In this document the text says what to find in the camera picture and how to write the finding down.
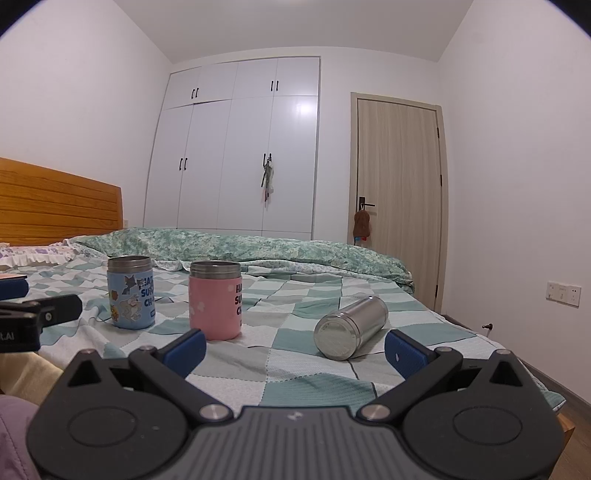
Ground brown hanging pouch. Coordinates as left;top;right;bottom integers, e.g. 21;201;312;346
353;209;373;243

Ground stainless steel cup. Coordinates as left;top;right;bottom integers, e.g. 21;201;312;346
314;295;389;361

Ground wooden bed frame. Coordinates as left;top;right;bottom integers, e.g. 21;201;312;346
556;408;577;462

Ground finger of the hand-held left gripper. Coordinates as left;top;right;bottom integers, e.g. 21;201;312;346
28;294;84;328
0;279;30;301

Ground checkered bed sheet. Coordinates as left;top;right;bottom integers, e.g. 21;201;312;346
0;256;566;414

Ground hanging keys and trinkets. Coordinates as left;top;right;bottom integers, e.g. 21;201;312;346
260;154;278;204

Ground floral ruffled pillow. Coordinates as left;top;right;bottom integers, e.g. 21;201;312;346
0;240;88;271

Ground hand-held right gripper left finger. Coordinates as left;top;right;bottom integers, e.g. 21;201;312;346
67;328;235;424

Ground white wall socket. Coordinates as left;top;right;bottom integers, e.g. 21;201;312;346
547;281;581;306

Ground white wardrobe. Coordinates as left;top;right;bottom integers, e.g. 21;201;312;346
143;56;321;241

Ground beige cloth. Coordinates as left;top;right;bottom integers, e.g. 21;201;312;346
0;353;63;408

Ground blue cartoon cup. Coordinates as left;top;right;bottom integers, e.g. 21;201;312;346
107;256;154;330

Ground green floral quilt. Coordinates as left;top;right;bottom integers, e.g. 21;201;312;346
69;227;415;291

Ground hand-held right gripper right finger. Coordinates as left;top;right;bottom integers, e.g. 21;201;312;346
359;329;533;424

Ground purple cloth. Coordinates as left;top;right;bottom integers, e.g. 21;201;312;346
0;394;43;480

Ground pink cup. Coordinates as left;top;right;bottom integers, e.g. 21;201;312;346
188;261;243;341

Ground wooden headboard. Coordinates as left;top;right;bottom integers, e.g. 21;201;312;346
0;157;123;247

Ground wooden door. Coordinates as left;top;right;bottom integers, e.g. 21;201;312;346
350;91;450;315

